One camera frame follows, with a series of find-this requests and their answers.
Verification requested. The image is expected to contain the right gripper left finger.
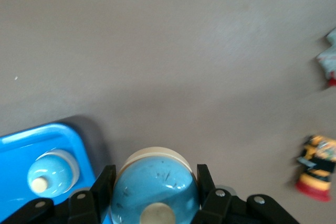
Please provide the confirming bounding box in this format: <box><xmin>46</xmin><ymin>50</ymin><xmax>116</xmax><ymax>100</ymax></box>
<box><xmin>0</xmin><ymin>165</ymin><xmax>117</xmax><ymax>224</ymax></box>

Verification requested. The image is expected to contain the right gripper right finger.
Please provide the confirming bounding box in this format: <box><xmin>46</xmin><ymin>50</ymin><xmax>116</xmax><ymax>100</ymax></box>
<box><xmin>191</xmin><ymin>164</ymin><xmax>300</xmax><ymax>224</ymax></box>

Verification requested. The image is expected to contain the blue round knob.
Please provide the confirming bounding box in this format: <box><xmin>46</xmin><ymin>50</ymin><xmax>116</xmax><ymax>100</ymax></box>
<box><xmin>27</xmin><ymin>149</ymin><xmax>80</xmax><ymax>198</ymax></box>
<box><xmin>110</xmin><ymin>146</ymin><xmax>199</xmax><ymax>224</ymax></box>

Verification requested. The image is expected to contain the blue plastic tray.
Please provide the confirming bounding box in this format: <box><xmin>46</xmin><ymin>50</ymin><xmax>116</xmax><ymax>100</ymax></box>
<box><xmin>0</xmin><ymin>122</ymin><xmax>112</xmax><ymax>224</ymax></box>

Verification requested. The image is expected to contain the brown table mat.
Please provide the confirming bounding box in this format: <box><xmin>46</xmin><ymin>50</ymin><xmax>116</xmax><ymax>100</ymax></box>
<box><xmin>0</xmin><ymin>0</ymin><xmax>336</xmax><ymax>224</ymax></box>

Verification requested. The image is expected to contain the white circuit breaker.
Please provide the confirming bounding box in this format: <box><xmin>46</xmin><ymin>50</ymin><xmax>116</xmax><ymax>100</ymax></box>
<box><xmin>316</xmin><ymin>27</ymin><xmax>336</xmax><ymax>88</ymax></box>

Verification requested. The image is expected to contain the orange red push switch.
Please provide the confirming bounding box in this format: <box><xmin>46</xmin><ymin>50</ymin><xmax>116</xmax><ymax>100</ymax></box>
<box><xmin>293</xmin><ymin>134</ymin><xmax>336</xmax><ymax>202</ymax></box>

